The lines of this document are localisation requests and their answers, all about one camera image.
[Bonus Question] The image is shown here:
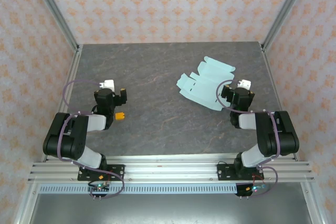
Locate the aluminium table side rail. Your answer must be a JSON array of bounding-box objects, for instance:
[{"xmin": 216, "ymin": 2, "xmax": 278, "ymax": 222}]
[
  {"xmin": 261, "ymin": 44, "xmax": 300, "ymax": 161},
  {"xmin": 41, "ymin": 45, "xmax": 83, "ymax": 162}
]

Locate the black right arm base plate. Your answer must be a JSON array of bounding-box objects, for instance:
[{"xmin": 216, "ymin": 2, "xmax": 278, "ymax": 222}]
[{"xmin": 217, "ymin": 163, "xmax": 265, "ymax": 182}]

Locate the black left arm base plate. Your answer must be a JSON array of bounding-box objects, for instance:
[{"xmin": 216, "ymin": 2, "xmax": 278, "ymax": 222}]
[{"xmin": 77, "ymin": 164, "xmax": 125, "ymax": 182}]

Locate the aluminium mounting rail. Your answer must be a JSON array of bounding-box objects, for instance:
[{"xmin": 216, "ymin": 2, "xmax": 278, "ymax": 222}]
[{"xmin": 28, "ymin": 155, "xmax": 315, "ymax": 183}]

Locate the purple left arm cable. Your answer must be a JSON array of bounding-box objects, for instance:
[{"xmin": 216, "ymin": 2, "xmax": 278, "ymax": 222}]
[{"xmin": 57, "ymin": 79, "xmax": 125, "ymax": 200}]

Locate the grey metal panel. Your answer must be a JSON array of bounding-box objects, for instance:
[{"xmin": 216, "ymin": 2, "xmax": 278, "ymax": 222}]
[{"xmin": 28, "ymin": 194, "xmax": 313, "ymax": 224}]

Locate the aluminium frame post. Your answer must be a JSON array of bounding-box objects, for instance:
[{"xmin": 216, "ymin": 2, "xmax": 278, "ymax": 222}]
[
  {"xmin": 261, "ymin": 0, "xmax": 313, "ymax": 51},
  {"xmin": 27, "ymin": 0, "xmax": 81, "ymax": 51}
]

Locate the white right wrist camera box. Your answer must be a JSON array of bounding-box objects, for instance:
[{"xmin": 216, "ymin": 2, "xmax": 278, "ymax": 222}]
[{"xmin": 237, "ymin": 79, "xmax": 251, "ymax": 90}]

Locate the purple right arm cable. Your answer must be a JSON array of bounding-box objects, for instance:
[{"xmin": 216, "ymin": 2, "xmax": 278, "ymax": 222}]
[{"xmin": 215, "ymin": 79, "xmax": 281, "ymax": 199}]

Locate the mint green paper box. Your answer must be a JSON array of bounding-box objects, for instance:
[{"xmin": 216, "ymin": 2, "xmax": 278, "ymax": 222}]
[{"xmin": 175, "ymin": 55, "xmax": 236, "ymax": 112}]

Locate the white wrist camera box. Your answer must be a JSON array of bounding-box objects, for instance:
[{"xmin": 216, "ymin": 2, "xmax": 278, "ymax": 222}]
[
  {"xmin": 237, "ymin": 79, "xmax": 251, "ymax": 90},
  {"xmin": 99, "ymin": 79, "xmax": 116, "ymax": 90}
]

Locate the grey slotted cable duct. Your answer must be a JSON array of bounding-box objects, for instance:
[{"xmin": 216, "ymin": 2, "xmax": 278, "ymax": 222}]
[{"xmin": 38, "ymin": 184, "xmax": 238, "ymax": 195}]

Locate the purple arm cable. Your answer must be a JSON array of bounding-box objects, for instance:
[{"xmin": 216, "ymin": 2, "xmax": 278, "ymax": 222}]
[
  {"xmin": 215, "ymin": 79, "xmax": 281, "ymax": 199},
  {"xmin": 57, "ymin": 79, "xmax": 125, "ymax": 200}
]

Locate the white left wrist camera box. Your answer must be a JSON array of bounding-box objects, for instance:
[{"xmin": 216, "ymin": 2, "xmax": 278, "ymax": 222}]
[{"xmin": 99, "ymin": 79, "xmax": 116, "ymax": 90}]

